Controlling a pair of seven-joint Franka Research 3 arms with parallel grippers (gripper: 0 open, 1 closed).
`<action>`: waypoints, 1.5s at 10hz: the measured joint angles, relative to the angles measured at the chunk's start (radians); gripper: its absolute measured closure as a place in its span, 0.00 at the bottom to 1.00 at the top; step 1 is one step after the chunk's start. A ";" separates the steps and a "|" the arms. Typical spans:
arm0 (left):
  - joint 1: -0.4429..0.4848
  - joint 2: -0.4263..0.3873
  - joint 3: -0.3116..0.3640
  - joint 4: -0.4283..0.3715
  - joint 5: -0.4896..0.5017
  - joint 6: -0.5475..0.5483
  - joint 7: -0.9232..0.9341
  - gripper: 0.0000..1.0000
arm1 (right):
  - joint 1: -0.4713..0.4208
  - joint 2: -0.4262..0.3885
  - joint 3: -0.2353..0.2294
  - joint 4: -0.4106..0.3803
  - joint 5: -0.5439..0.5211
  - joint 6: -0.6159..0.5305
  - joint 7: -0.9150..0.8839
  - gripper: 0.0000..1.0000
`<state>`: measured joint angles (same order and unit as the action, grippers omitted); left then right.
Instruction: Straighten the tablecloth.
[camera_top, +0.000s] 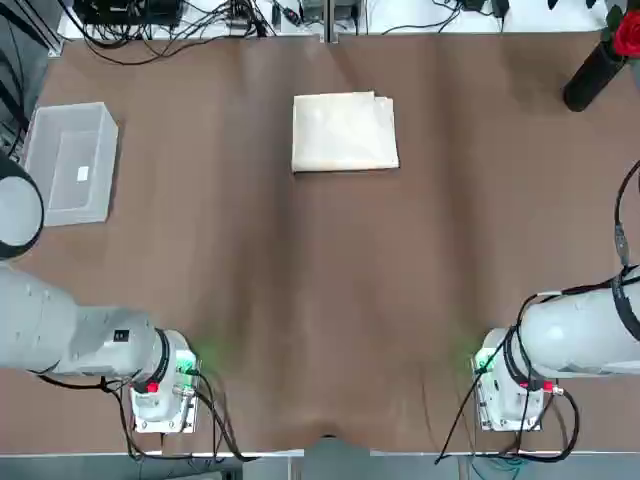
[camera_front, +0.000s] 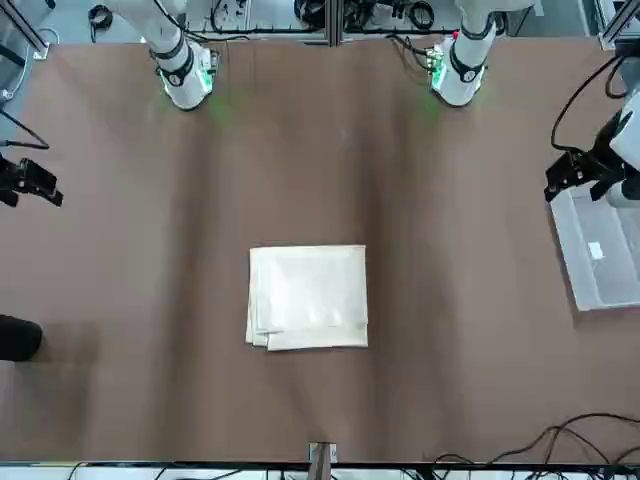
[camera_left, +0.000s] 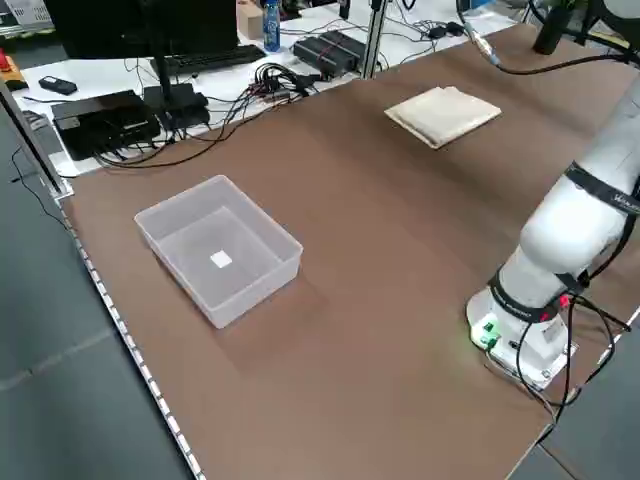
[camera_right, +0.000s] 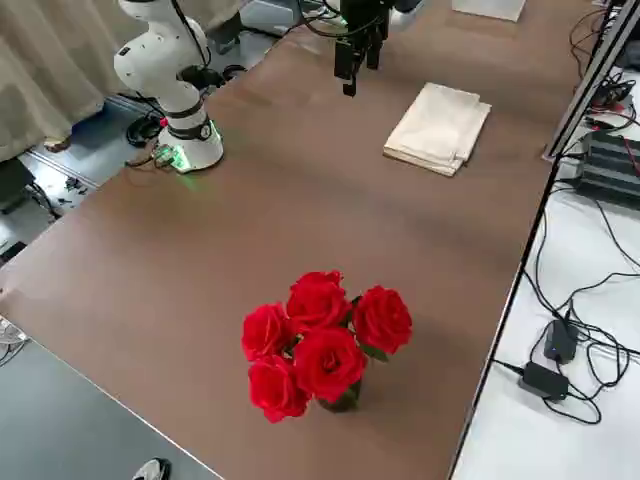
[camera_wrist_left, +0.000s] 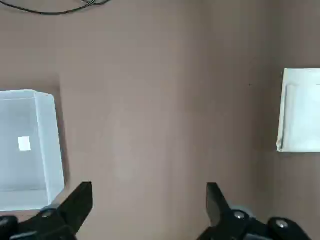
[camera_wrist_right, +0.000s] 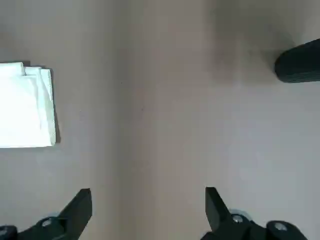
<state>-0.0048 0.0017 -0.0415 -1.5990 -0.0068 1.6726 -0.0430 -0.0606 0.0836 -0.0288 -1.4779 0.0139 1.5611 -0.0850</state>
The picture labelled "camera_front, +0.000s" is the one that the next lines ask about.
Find aluminium frame bar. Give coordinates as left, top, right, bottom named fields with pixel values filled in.
left=599, top=0, right=640, bottom=51
left=0, top=0, right=51, bottom=61

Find aluminium frame post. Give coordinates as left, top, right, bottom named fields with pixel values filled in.
left=322, top=0, right=343, bottom=48
left=307, top=441, right=339, bottom=480

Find long black table cable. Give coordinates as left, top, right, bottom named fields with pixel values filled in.
left=432, top=412, right=640, bottom=466

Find cream tablecloth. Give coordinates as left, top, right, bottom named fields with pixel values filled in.
left=244, top=243, right=370, bottom=353

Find clear plastic bin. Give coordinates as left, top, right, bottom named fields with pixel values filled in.
left=549, top=191, right=640, bottom=313

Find dark flower vase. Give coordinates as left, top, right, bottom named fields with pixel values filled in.
left=0, top=313, right=44, bottom=363

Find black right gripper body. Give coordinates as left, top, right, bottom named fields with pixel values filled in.
left=0, top=157, right=24, bottom=196

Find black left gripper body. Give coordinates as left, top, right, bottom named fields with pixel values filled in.
left=587, top=112, right=627, bottom=177

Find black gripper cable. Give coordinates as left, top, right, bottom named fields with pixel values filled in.
left=551, top=49, right=634, bottom=152
left=0, top=107, right=51, bottom=150

